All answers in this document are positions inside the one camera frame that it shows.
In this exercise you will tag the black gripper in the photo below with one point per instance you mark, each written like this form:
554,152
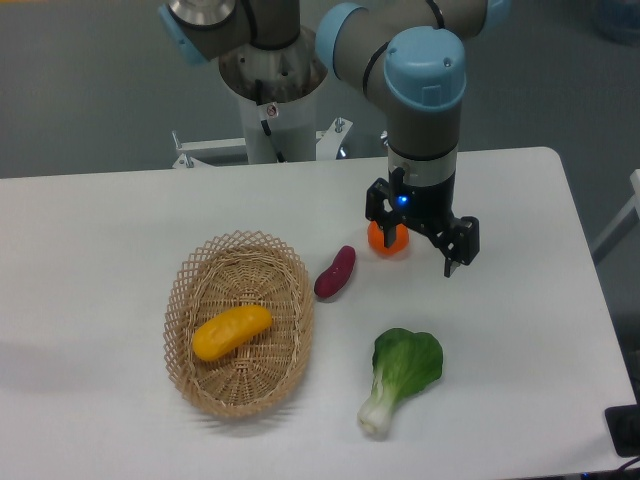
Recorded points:
427,210

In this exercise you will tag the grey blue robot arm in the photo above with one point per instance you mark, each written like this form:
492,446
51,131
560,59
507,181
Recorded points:
407,59

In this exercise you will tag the woven wicker basket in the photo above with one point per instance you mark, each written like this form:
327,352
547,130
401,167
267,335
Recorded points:
242,268

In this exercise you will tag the yellow mango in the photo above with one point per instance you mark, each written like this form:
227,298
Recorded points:
228,330

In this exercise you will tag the orange tangerine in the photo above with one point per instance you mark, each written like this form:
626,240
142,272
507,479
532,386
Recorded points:
375,238

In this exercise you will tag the purple sweet potato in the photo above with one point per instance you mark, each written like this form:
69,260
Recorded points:
335,277

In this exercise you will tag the green bok choy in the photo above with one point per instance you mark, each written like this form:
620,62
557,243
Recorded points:
404,363

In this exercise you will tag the black device at table edge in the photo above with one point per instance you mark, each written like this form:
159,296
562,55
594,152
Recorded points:
623,426

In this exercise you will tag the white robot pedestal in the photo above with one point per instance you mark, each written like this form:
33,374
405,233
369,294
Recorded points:
276,93

